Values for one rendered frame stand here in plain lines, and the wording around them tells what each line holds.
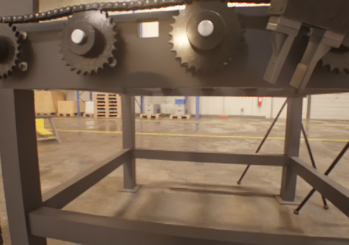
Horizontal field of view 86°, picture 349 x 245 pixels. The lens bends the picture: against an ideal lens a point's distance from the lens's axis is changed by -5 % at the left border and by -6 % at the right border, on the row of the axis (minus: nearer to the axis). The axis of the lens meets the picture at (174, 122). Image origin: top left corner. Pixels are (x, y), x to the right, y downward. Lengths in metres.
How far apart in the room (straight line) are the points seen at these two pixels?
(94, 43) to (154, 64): 0.15
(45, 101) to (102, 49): 10.62
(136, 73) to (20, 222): 0.62
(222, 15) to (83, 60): 0.35
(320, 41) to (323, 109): 10.35
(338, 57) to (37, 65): 0.78
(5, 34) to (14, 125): 0.26
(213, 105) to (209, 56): 9.08
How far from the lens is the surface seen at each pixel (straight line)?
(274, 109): 9.93
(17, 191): 0.81
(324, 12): 0.39
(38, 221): 0.83
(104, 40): 0.55
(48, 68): 0.70
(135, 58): 0.56
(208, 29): 0.45
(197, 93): 1.45
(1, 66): 0.75
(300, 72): 0.42
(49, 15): 0.65
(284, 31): 0.36
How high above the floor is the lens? 0.71
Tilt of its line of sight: 6 degrees down
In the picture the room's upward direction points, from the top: 1 degrees clockwise
